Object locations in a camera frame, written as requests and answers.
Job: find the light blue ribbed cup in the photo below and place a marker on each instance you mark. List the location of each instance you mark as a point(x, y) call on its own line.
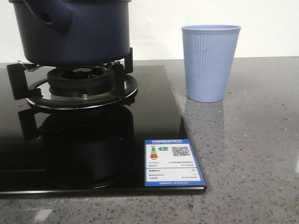
point(208, 55)

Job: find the black right burner pot support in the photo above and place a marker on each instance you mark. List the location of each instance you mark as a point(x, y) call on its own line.
point(88, 87)

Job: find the dark blue cooking pot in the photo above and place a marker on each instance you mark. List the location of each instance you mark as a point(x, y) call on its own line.
point(66, 33)

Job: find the blue energy label sticker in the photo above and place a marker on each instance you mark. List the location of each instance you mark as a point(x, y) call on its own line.
point(171, 163)

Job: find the black glass gas stove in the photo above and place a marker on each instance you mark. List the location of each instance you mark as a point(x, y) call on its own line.
point(87, 152)

